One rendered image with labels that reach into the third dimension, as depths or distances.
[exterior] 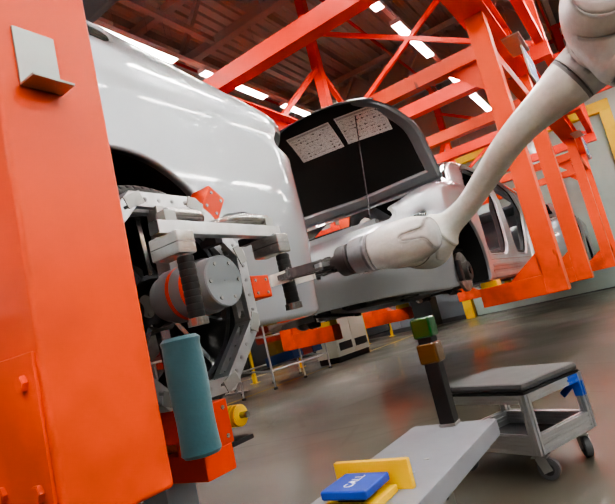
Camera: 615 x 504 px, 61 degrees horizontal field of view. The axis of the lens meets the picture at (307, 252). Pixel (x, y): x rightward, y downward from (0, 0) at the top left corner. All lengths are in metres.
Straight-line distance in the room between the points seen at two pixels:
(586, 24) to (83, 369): 0.85
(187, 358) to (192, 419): 0.13
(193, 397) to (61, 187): 0.57
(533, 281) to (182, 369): 3.76
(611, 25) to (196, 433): 1.04
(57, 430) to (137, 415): 0.11
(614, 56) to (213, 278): 0.89
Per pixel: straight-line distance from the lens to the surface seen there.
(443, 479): 0.81
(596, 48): 0.95
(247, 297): 1.54
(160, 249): 1.13
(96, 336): 0.75
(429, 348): 1.04
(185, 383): 1.17
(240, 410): 1.46
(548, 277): 4.60
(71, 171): 0.81
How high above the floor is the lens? 0.69
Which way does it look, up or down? 8 degrees up
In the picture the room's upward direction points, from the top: 14 degrees counter-clockwise
